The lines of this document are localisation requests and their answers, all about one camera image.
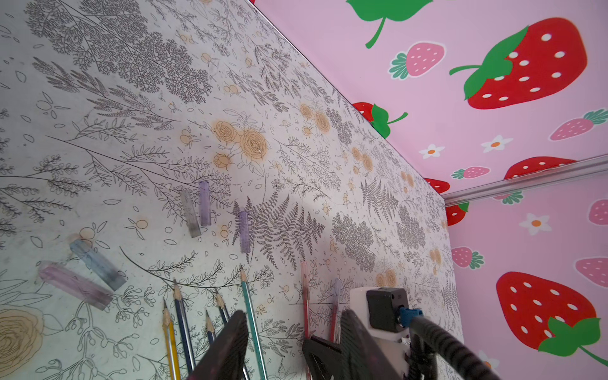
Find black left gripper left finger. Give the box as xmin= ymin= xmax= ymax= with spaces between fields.
xmin=187 ymin=310 xmax=249 ymax=380

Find clear grey pencil cap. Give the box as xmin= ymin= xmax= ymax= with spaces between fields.
xmin=180 ymin=188 xmax=201 ymax=238

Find yellow pencil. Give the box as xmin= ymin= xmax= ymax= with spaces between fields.
xmin=162 ymin=302 xmax=181 ymax=380

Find clear pink pencil cap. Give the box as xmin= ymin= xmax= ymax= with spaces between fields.
xmin=38 ymin=262 xmax=112 ymax=310

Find red striped pencil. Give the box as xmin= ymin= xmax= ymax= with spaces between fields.
xmin=329 ymin=278 xmax=342 ymax=343
xmin=300 ymin=261 xmax=310 ymax=339

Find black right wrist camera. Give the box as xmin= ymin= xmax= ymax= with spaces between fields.
xmin=350 ymin=287 xmax=424 ymax=343

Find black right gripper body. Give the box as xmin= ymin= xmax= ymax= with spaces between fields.
xmin=302 ymin=334 xmax=412 ymax=380

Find dark blue striped pencil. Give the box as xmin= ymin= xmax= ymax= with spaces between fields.
xmin=173 ymin=280 xmax=196 ymax=374

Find clear purple pencil cap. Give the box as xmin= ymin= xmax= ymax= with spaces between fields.
xmin=199 ymin=180 xmax=212 ymax=226
xmin=238 ymin=211 xmax=251 ymax=254

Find clear blue pencil cap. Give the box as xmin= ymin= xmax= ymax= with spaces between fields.
xmin=70 ymin=239 xmax=126 ymax=291

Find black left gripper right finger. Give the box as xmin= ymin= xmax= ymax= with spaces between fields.
xmin=340 ymin=310 xmax=401 ymax=380

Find blue pencil with clear cap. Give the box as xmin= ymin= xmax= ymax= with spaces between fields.
xmin=215 ymin=291 xmax=251 ymax=380

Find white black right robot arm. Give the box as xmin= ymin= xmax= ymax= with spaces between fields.
xmin=302 ymin=310 xmax=499 ymax=379

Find short dark blue pencil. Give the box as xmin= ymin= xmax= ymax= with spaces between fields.
xmin=205 ymin=311 xmax=215 ymax=345

